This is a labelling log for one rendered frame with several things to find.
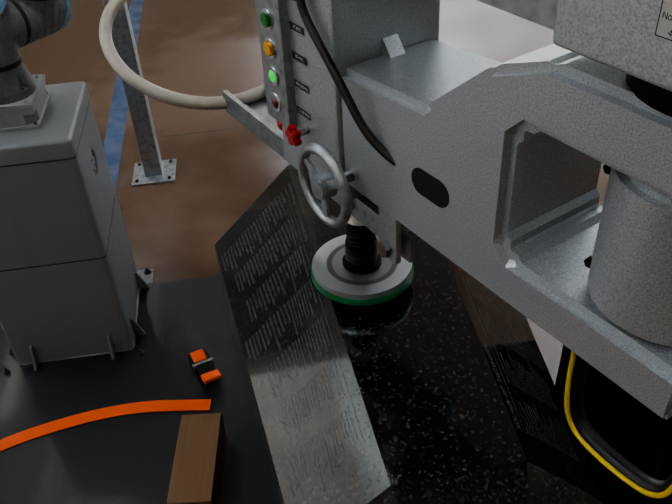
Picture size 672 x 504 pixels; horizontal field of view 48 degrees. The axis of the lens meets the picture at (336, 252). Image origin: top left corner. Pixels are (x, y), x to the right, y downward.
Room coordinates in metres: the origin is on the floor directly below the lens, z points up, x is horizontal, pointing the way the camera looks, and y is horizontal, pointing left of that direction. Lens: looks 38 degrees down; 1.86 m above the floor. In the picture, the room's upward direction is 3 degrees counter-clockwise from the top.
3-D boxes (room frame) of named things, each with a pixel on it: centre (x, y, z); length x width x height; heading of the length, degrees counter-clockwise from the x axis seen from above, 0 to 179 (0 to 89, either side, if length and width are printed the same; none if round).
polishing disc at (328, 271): (1.24, -0.05, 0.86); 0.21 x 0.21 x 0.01
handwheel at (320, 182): (1.07, -0.02, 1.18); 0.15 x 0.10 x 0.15; 32
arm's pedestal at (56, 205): (2.05, 0.95, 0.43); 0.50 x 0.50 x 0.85; 7
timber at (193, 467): (1.32, 0.43, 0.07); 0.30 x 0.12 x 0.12; 179
